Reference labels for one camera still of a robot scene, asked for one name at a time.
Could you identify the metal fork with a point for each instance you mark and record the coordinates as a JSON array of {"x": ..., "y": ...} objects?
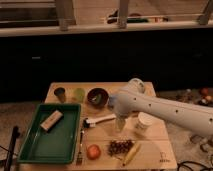
[{"x": 80, "y": 155}]

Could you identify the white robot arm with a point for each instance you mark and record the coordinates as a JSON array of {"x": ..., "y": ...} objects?
[{"x": 132, "y": 98}]

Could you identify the yellow banana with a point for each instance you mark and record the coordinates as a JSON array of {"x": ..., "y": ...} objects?
[{"x": 132, "y": 152}]

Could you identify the black stand pole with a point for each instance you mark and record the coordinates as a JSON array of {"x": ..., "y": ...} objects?
[{"x": 14, "y": 136}]

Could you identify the white paper cup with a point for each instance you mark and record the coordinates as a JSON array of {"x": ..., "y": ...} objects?
[{"x": 144, "y": 121}]

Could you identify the wooden railing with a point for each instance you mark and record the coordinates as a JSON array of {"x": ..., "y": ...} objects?
[{"x": 55, "y": 17}]

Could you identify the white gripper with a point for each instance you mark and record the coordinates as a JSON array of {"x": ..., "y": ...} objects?
[{"x": 120, "y": 122}]

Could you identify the white black dish brush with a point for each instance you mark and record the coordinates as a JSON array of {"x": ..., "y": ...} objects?
[{"x": 91, "y": 122}]

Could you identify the dark brown bowl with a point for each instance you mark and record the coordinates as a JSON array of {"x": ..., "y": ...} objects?
[{"x": 96, "y": 91}]

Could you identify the orange fruit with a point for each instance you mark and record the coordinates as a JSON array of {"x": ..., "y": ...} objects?
[{"x": 93, "y": 152}]

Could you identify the green item in bowl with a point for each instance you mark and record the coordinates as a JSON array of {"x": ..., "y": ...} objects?
[{"x": 97, "y": 99}]

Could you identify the bunch of grapes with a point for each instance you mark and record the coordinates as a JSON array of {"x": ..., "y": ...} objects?
[{"x": 119, "y": 147}]

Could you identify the green plastic tray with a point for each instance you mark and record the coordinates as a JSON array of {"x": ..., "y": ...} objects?
[{"x": 57, "y": 145}]

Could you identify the green cup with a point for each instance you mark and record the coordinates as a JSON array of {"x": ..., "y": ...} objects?
[{"x": 79, "y": 94}]

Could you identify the wooden block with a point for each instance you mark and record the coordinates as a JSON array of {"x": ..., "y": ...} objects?
[{"x": 51, "y": 120}]

